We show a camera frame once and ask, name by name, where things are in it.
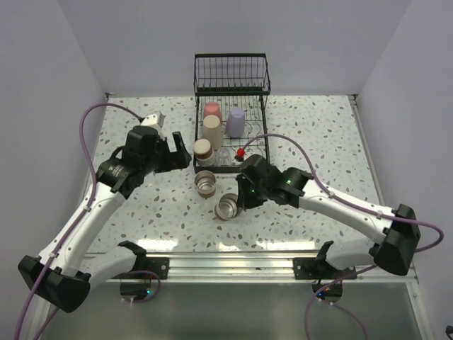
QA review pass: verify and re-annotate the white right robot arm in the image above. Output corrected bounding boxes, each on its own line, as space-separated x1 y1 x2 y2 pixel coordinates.
236 154 420 278

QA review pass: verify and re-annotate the aluminium front mounting rail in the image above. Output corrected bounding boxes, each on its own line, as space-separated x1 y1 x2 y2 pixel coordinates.
45 249 418 284

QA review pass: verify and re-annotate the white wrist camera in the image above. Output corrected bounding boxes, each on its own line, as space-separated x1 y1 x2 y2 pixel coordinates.
140 111 166 137
234 148 247 163

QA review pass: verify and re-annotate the pink plastic cup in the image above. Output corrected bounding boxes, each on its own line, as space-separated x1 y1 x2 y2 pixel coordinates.
203 101 222 121

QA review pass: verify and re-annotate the aluminium corner rail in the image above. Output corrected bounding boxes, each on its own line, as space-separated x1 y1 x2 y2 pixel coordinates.
348 94 357 106

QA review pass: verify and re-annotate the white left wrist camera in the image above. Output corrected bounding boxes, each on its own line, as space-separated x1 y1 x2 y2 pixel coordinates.
140 111 166 137

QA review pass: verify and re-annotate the steel cup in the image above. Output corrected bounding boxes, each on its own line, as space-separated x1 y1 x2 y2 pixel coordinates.
193 139 215 166
195 170 216 198
214 193 242 221

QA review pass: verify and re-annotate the black wire dish rack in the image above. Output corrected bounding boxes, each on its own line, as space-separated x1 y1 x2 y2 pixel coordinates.
193 53 270 174

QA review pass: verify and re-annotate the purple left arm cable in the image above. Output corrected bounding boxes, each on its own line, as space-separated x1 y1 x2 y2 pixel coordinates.
13 103 162 340

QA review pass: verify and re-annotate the beige plastic cup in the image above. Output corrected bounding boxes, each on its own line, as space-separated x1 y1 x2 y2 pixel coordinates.
202 115 223 150

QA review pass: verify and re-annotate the black right base bracket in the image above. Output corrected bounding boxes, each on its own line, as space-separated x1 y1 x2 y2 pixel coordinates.
292 257 357 281

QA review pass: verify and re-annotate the black left base bracket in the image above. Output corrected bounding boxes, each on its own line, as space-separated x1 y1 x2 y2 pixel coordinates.
137 256 170 280

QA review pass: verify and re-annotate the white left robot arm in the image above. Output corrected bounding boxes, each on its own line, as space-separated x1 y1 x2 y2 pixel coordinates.
18 125 191 313

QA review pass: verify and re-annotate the clear glass cup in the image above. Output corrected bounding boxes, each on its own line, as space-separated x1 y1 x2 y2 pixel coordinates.
216 147 233 167

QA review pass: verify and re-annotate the lilac plastic cup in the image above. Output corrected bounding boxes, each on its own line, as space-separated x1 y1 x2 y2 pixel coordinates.
226 107 245 138

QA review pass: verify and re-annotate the black base bracket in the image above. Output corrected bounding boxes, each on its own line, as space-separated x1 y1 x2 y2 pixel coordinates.
292 257 357 281
137 256 170 280

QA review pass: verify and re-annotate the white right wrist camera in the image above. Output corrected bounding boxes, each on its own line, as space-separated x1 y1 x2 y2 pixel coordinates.
234 148 247 163

